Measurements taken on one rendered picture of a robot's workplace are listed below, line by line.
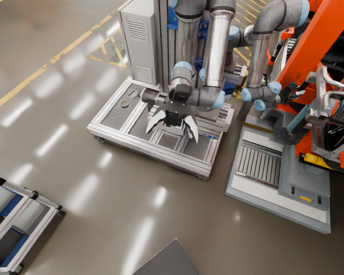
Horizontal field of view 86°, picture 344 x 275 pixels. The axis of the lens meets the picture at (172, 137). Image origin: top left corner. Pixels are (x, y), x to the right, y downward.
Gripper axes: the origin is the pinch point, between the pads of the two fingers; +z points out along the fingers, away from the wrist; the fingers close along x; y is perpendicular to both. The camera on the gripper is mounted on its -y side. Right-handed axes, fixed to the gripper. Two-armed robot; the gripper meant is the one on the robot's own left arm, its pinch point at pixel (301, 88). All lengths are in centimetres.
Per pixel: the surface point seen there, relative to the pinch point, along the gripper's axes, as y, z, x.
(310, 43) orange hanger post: -17.8, 13.3, -20.4
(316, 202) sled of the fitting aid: 66, 4, 65
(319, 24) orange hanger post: -29.4, 12.2, -21.5
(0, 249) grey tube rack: 65, -226, 4
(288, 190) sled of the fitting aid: 68, -10, 49
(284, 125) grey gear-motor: 42.5, 10.1, 2.9
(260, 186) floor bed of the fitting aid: 75, -25, 36
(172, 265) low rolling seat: 49, -119, 58
